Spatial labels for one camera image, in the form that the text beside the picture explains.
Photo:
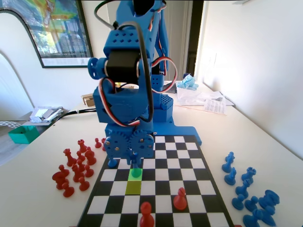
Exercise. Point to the blue geared gripper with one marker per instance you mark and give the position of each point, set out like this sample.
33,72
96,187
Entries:
128,144

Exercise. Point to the green chess pawn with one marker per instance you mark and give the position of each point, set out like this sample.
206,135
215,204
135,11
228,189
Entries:
135,173

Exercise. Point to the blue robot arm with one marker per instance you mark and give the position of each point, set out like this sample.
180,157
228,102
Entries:
123,106

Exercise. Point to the blue chess pawn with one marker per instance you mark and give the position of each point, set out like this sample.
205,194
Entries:
237,204
251,205
112,164

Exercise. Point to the red chess rook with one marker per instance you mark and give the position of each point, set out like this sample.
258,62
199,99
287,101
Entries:
103,145
82,147

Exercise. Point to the red chess pawn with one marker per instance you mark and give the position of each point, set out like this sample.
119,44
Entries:
88,172
68,191
83,185
97,144

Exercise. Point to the tall red chess piece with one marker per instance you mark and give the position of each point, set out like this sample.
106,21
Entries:
146,217

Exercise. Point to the red chess queen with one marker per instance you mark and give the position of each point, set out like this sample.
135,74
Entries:
69,159

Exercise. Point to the blue chess piece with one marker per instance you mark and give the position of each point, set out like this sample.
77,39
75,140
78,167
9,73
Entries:
230,179
242,192
267,217
227,166
252,220

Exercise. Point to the blue chess rook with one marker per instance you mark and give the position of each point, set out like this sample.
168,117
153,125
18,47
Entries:
248,178

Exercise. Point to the black and white chessboard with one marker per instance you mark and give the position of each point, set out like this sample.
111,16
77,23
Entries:
180,165

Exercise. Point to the small cardboard box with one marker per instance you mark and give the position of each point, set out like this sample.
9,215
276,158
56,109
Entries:
88,99

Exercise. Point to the black flat device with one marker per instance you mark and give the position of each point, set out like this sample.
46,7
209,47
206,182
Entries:
171,88

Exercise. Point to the clear plastic bag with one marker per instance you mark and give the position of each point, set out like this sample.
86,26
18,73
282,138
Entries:
194,97

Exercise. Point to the blue white crumpled bag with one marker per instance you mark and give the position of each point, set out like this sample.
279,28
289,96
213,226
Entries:
188,82

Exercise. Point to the printed paper sheet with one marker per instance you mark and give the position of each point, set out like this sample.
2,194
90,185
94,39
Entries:
214,106

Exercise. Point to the green plastic box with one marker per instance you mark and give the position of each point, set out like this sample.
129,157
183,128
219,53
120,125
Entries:
23,136

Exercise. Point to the patterned grey white cloth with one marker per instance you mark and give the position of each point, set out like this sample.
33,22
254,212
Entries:
7,124

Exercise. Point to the white arched panel dark rim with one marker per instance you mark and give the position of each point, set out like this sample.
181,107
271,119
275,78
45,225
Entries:
14,71

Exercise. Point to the black framed poster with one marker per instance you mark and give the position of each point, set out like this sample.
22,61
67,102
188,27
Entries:
54,28

